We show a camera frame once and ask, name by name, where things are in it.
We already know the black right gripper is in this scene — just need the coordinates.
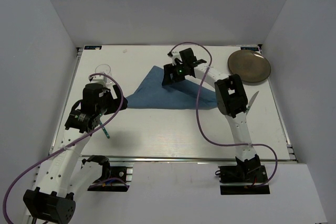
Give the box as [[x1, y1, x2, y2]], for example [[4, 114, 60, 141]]
[[162, 61, 187, 86]]

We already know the blue cloth napkin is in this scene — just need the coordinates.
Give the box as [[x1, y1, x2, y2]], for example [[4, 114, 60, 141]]
[[124, 65, 220, 111]]

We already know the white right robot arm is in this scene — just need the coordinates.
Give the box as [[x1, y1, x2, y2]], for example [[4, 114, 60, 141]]
[[162, 48, 261, 183]]

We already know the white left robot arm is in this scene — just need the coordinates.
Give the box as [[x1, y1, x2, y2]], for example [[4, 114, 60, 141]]
[[23, 83, 128, 223]]

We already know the clear drinking glass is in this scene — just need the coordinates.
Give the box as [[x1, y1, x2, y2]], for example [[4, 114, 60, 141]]
[[95, 64, 113, 86]]

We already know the blue label sticker left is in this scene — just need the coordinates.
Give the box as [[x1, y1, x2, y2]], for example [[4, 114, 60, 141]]
[[83, 45, 102, 50]]

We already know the dark round plate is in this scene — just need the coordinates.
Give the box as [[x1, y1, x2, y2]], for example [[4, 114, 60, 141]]
[[227, 50, 271, 83]]

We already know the fork with green handle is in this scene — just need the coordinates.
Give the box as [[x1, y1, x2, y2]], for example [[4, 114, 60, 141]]
[[99, 114, 110, 139]]

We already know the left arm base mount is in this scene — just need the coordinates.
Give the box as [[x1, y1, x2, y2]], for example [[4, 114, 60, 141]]
[[81, 156, 133, 192]]

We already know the knife with green handle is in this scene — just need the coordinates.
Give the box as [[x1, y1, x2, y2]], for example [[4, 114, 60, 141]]
[[246, 91, 259, 114]]

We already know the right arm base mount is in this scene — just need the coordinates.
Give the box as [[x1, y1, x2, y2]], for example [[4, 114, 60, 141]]
[[215, 165, 270, 195]]

